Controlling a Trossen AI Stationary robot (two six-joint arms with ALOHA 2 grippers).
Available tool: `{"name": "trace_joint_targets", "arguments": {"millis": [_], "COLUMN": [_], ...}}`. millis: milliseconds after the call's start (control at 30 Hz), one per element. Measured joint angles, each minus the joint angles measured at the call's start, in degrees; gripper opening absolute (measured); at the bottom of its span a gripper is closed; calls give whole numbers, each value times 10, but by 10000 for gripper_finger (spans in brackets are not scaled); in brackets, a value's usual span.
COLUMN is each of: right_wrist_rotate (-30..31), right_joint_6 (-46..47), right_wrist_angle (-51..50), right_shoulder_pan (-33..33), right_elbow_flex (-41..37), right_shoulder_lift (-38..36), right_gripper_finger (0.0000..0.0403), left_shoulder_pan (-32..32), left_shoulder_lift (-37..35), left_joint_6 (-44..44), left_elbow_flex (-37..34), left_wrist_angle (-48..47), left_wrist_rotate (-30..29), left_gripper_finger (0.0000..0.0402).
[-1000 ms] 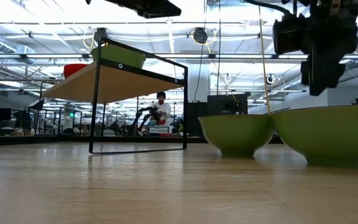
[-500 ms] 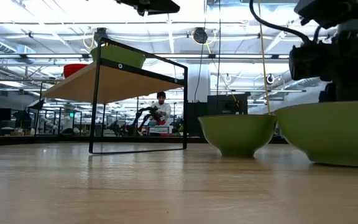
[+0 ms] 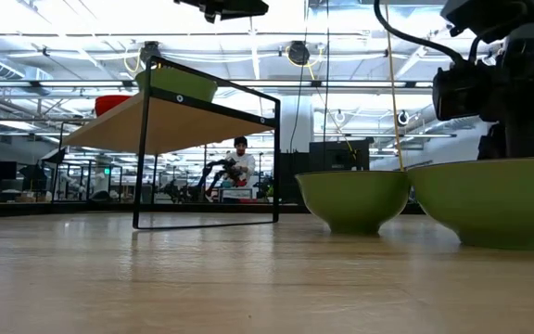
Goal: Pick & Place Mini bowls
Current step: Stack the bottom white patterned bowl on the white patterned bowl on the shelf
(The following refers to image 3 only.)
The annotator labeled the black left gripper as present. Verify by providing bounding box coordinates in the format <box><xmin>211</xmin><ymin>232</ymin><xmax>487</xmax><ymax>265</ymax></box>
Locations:
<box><xmin>173</xmin><ymin>0</ymin><xmax>271</xmax><ymax>23</ymax></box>

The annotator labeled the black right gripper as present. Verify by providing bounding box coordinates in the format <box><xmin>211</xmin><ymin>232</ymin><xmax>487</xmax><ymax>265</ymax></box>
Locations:
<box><xmin>432</xmin><ymin>22</ymin><xmax>534</xmax><ymax>161</ymax></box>

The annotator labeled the green bowl with floral inside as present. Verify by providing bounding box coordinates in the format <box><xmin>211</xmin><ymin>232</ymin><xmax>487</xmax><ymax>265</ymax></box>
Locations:
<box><xmin>134</xmin><ymin>67</ymin><xmax>219</xmax><ymax>103</ymax></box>
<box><xmin>407</xmin><ymin>157</ymin><xmax>534</xmax><ymax>251</ymax></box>
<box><xmin>294</xmin><ymin>170</ymin><xmax>412</xmax><ymax>236</ymax></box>

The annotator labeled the person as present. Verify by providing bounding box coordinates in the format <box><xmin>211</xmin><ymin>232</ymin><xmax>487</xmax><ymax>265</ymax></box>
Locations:
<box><xmin>223</xmin><ymin>135</ymin><xmax>258</xmax><ymax>201</ymax></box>

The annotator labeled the black cabinet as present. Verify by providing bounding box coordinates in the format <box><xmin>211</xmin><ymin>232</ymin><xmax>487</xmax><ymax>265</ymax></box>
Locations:
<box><xmin>279</xmin><ymin>139</ymin><xmax>371</xmax><ymax>205</ymax></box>

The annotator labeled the black ceiling cord reel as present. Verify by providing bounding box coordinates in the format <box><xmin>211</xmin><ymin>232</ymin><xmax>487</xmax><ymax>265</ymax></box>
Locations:
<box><xmin>286</xmin><ymin>40</ymin><xmax>312</xmax><ymax>67</ymax></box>
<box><xmin>139</xmin><ymin>40</ymin><xmax>162</xmax><ymax>66</ymax></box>

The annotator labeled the black hanging cable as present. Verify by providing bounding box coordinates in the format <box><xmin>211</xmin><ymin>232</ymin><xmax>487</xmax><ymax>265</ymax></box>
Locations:
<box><xmin>322</xmin><ymin>0</ymin><xmax>332</xmax><ymax>143</ymax></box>

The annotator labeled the yellow hanging power cord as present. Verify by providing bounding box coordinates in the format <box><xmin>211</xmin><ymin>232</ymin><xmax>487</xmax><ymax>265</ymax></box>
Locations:
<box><xmin>384</xmin><ymin>0</ymin><xmax>405</xmax><ymax>172</ymax></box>

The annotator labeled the wooden shelf with black frame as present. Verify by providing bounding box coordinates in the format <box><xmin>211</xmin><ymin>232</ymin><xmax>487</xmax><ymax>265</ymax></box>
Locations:
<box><xmin>62</xmin><ymin>55</ymin><xmax>281</xmax><ymax>231</ymax></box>

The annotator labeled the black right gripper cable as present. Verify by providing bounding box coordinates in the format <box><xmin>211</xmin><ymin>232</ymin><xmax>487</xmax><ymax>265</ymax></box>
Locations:
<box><xmin>372</xmin><ymin>0</ymin><xmax>470</xmax><ymax>66</ymax></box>

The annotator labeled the black aluminium rig frame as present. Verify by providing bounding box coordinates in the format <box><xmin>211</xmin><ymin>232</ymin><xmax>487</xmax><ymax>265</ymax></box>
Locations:
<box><xmin>0</xmin><ymin>202</ymin><xmax>429</xmax><ymax>220</ymax></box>

